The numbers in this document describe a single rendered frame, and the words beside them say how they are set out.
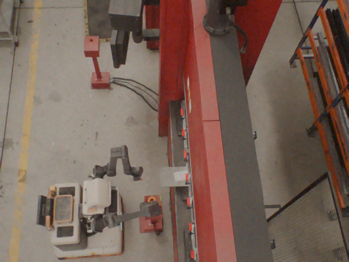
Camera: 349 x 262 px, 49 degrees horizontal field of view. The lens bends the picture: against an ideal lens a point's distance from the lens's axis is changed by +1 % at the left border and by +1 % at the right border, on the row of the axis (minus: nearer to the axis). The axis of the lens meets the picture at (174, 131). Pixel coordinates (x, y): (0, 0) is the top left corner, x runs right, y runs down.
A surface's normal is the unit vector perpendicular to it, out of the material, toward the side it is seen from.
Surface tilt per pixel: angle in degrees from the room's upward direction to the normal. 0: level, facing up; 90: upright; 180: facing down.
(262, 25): 90
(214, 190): 0
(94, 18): 0
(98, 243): 0
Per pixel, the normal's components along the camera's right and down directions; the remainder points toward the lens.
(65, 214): 0.05, -0.43
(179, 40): 0.06, 0.90
